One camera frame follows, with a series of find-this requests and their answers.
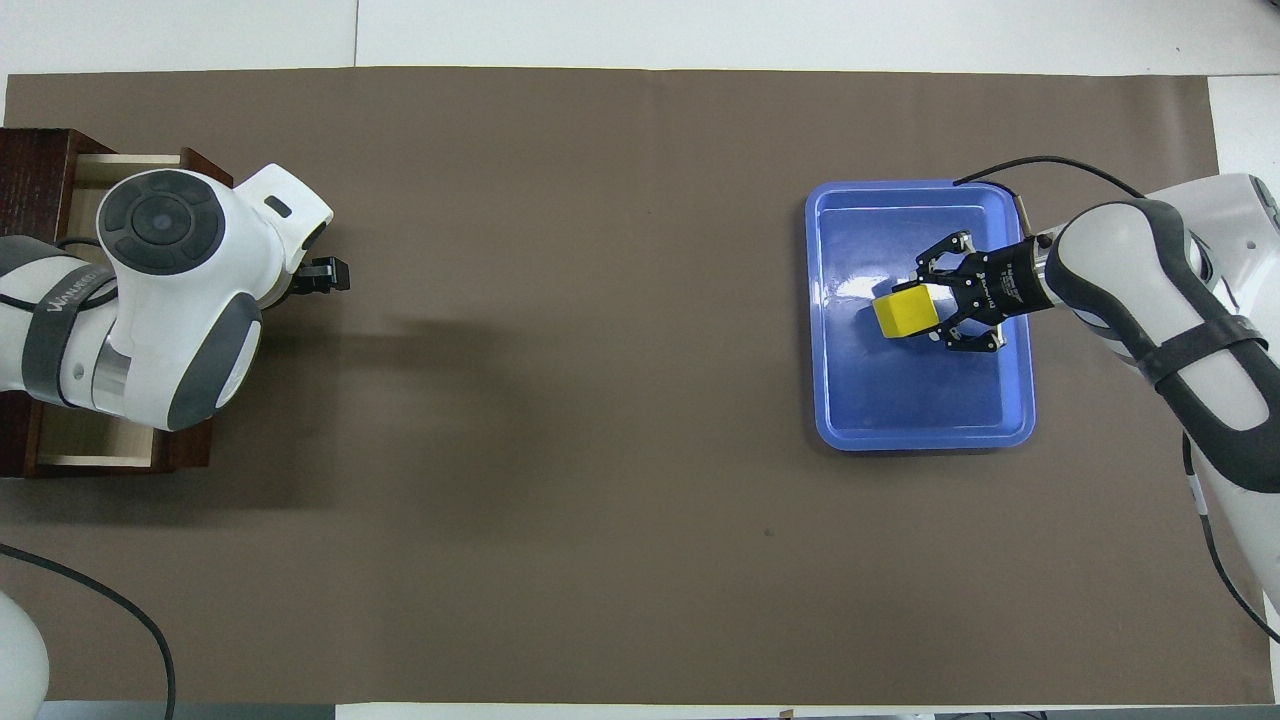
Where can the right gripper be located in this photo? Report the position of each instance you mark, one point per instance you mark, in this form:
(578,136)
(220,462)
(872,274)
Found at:
(1005,285)

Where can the yellow block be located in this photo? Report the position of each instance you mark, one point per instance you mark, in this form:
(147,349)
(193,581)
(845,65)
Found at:
(905,313)

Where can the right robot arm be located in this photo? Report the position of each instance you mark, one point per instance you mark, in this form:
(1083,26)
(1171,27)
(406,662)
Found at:
(1140,260)

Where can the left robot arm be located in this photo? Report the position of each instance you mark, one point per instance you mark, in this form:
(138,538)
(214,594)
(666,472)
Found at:
(160,300)

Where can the wooden drawer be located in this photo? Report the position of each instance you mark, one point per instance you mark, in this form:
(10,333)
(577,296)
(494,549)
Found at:
(100,435)

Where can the blue plastic tray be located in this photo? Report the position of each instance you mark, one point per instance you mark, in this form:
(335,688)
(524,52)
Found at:
(920,400)

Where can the dark brown wooden cabinet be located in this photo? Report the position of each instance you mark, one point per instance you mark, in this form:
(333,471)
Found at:
(30,180)

